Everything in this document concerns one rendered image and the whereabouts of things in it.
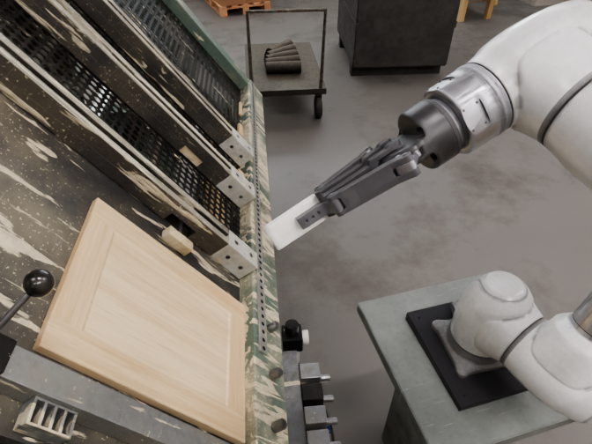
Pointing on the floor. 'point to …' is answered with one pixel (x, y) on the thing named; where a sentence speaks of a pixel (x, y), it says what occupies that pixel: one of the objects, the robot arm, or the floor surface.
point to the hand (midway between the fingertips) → (296, 222)
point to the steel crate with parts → (396, 35)
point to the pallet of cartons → (236, 5)
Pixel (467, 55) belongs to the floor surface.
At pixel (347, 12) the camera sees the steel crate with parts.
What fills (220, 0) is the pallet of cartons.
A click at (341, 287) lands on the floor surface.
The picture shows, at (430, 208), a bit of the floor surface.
